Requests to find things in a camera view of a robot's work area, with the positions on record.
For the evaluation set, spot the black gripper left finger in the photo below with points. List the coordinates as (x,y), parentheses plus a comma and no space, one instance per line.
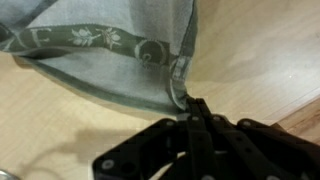
(196,146)

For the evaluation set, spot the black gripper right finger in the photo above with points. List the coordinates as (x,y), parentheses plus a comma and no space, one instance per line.
(253,153)

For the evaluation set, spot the green patterned towel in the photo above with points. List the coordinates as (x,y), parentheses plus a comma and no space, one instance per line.
(100,73)

